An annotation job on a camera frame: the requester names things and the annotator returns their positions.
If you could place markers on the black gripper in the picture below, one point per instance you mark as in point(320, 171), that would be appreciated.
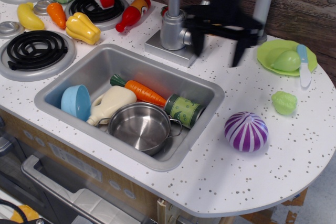
point(223, 21)

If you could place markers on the light green toy broccoli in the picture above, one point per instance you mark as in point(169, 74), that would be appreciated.
point(284, 103)

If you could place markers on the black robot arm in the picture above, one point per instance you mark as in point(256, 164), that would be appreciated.
point(222, 18)

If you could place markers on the stainless steel pot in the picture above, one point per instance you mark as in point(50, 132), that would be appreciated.
point(142, 128)

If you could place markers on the silver toy faucet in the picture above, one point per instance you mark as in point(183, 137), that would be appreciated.
point(173, 42)

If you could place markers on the light green toy plate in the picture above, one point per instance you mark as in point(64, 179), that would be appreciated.
point(269, 51)

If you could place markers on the red toy chili pepper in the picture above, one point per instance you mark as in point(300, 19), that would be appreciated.
point(164, 10)

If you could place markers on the light green toy pear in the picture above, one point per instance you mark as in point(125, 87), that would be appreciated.
point(287, 61)

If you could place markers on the green toy can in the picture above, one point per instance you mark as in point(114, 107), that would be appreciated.
point(183, 110)

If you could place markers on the blue white toy knife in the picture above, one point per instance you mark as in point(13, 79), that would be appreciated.
point(305, 74)

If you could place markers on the red toy ketchup bottle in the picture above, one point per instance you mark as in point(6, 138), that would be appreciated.
point(132, 14)

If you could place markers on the orange toy carrot in sink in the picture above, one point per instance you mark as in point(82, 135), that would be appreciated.
point(142, 92)

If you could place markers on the purple striped toy onion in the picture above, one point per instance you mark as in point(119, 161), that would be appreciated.
point(246, 132)

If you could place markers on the cream toy milk jug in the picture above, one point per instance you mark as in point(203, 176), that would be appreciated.
point(104, 106)

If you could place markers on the middle black stove burner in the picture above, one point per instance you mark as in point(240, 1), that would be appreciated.
point(104, 19)

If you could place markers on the black stove burner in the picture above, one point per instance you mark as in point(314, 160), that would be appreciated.
point(36, 55)
point(104, 19)

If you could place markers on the yellow toy bell pepper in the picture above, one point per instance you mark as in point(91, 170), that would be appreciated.
point(80, 27)

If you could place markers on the light blue toy bowl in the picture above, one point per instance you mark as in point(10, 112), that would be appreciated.
point(76, 102)

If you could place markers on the small orange toy carrot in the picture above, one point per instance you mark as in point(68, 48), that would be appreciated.
point(57, 14)

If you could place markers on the silver stove knob middle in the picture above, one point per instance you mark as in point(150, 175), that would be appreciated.
point(40, 7)

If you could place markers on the silver stove knob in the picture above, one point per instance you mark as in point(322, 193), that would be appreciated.
point(10, 29)
point(40, 7)

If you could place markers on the front black stove burner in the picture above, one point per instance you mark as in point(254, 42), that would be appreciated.
point(36, 55)

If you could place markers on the yellow toy banana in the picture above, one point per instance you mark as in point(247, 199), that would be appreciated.
point(27, 17)

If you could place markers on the silver stove knob front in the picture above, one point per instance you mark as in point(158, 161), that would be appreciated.
point(10, 29)

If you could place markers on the yellow object bottom left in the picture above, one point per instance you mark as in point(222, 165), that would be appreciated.
point(28, 212)

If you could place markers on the silver oven door handle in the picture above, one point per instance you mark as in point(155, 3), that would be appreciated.
point(72, 196)

